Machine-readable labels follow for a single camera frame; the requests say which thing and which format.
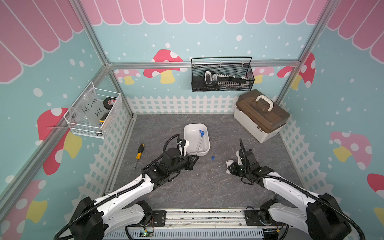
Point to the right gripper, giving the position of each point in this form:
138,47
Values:
232,169

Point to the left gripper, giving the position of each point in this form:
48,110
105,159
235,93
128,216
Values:
189,160

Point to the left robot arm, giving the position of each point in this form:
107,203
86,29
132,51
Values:
93,219

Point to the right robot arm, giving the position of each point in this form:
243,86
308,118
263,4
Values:
319,216

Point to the yellow black screwdriver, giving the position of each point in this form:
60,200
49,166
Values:
139,154

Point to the white plastic tray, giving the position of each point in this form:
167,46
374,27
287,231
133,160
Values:
191,134

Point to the brown lid storage box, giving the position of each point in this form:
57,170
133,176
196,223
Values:
259,115

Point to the black tape roll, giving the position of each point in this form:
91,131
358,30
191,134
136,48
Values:
109,103

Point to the socket set in basket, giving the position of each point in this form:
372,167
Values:
212,79

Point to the clear labelled plastic bag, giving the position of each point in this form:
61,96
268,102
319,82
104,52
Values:
87,110

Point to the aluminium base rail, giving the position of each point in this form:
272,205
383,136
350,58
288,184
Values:
206,224

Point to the white wire wall basket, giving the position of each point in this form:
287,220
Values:
110,123

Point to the black wire wall basket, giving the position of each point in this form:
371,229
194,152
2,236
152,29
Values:
238,66

